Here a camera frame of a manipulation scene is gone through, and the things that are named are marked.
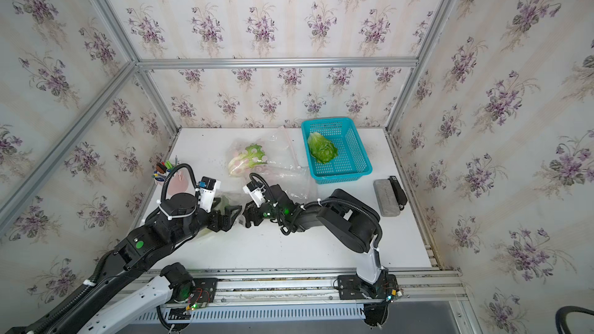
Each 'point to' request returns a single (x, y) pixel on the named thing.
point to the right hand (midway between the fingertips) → (242, 214)
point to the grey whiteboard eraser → (386, 197)
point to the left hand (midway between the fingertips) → (232, 204)
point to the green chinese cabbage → (322, 149)
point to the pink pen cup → (180, 182)
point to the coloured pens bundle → (162, 168)
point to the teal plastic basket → (351, 161)
